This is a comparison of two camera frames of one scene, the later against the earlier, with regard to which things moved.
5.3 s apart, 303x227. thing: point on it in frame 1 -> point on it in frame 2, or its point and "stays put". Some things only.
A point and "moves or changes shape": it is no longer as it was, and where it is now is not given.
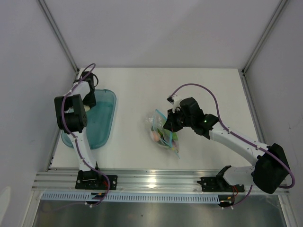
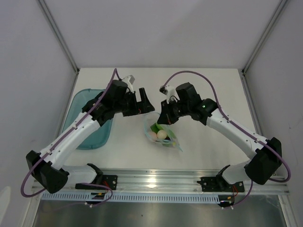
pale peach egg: x=86 y=108 moves or changes shape
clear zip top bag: x=160 y=135 moves or changes shape
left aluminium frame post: x=57 y=35 stays put
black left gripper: x=91 y=102 -> x=139 y=108
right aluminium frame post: x=264 y=35 stays put
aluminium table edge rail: x=58 y=180 stays put
